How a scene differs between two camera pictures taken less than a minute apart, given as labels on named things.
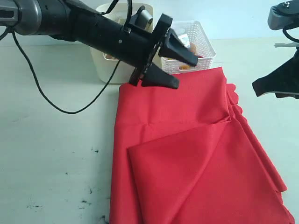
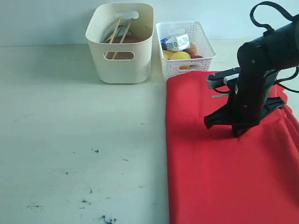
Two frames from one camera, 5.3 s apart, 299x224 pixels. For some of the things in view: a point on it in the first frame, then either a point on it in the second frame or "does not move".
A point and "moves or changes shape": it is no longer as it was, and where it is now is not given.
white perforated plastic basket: x=205 y=52 does not move
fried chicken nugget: x=185 y=66 does not move
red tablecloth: x=187 y=156 moves or changes shape
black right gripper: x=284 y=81 → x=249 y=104
